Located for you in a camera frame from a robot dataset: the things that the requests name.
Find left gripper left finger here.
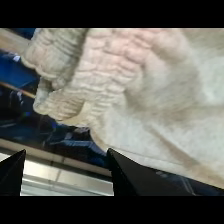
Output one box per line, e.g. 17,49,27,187
0,148,27,197

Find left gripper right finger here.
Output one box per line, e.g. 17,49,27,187
106,148,194,197

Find cream knitted sweater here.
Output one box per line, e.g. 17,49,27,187
20,28,224,190

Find silver frame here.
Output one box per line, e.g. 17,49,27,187
0,137,115,197

